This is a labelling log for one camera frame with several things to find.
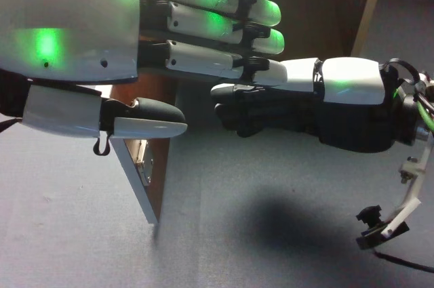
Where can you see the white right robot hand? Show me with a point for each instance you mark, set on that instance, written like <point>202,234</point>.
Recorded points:
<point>352,81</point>

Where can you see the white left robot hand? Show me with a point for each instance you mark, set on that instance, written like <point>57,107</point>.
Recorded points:
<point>68,13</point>

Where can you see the white cabinet door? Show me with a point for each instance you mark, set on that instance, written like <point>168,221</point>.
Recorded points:
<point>159,173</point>

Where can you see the light wooden cabinet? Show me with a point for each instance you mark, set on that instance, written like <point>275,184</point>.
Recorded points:
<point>322,13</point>

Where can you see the grey table cloth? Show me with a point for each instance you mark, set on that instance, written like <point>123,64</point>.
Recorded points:
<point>237,250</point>

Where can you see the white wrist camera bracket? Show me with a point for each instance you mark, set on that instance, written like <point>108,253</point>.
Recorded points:
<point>412,196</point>

